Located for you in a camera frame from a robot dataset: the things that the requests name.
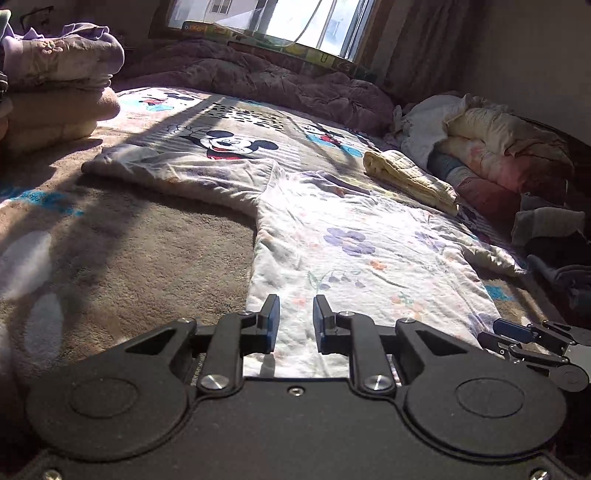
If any cream quilted folded blanket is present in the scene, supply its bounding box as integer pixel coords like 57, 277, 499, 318
363, 150, 459, 216

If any colourful alphabet foam mat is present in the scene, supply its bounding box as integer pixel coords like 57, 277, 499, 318
181, 21, 378, 84

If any Mickey Mouse plush blanket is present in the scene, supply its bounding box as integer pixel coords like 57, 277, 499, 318
1, 88, 557, 397

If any dark wooden headboard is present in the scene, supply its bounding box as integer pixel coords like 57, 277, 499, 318
523, 117, 591, 197

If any folded clothes stack left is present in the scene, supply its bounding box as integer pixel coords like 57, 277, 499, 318
1, 9, 125, 156

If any purple crumpled comforter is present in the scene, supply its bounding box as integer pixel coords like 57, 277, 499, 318
113, 39, 394, 136

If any grey and dark clothes pile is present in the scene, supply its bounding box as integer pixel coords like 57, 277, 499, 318
511, 194, 590, 326

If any stacked rolled quilts pile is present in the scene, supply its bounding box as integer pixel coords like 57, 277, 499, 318
389, 94, 574, 230

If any brown curtain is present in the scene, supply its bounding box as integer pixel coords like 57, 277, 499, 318
356, 0, 489, 102

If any white floral padded garment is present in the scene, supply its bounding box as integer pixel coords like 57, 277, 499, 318
83, 144, 521, 377

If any window with wooden frame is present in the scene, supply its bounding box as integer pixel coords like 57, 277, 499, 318
149, 0, 376, 61

